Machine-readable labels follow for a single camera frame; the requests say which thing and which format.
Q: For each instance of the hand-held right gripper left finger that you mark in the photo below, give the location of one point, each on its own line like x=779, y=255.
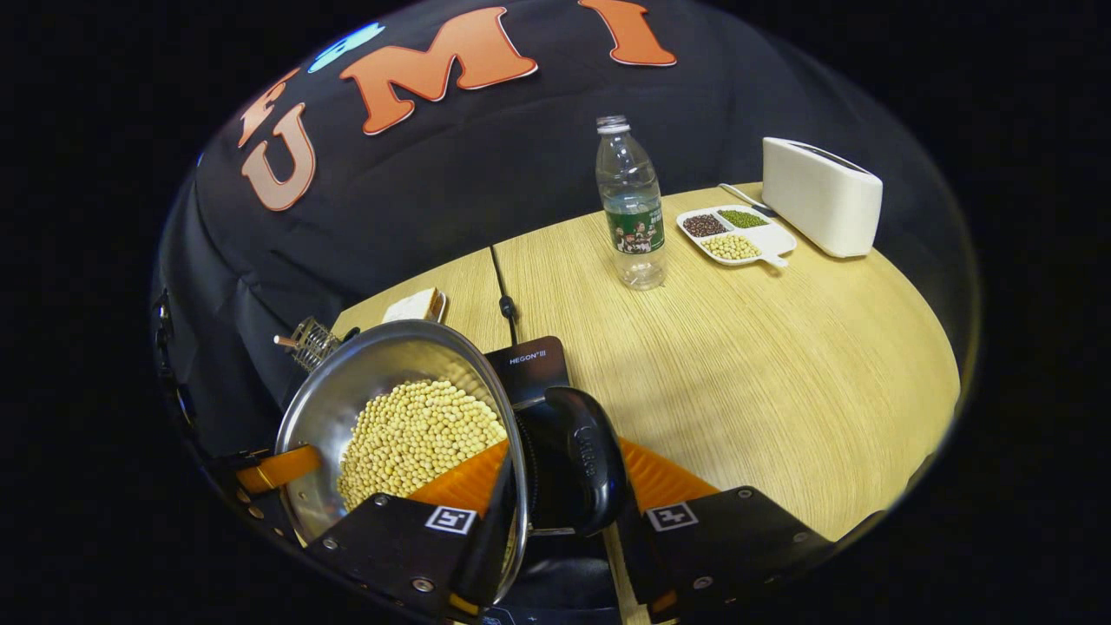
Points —
x=486, y=555

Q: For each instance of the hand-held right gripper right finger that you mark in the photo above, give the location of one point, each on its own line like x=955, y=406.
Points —
x=729, y=538

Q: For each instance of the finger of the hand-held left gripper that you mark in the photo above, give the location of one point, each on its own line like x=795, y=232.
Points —
x=278, y=469

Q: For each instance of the black induction cooktop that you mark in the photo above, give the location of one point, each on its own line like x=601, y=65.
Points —
x=529, y=369

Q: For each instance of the small glass holder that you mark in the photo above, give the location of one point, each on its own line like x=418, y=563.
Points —
x=312, y=343

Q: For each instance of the heap of soybeans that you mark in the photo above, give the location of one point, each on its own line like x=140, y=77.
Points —
x=408, y=434

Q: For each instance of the sandwich with lettuce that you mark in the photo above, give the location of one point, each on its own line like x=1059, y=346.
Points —
x=412, y=305

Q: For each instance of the small white saucer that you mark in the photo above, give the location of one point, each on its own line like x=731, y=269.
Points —
x=442, y=305

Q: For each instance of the small pile of yellow beans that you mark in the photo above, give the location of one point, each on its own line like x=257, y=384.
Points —
x=731, y=247

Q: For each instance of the white divided bean plate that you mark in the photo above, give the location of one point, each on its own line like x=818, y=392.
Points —
x=772, y=236

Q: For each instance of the pile of red beans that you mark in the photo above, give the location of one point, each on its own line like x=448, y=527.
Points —
x=704, y=226

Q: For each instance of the pile of green mung beans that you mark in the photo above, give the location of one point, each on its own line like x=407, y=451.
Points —
x=743, y=218

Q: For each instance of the white toaster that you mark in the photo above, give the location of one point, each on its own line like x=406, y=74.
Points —
x=820, y=204

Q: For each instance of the clear plastic water bottle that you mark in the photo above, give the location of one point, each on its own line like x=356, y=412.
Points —
x=631, y=200

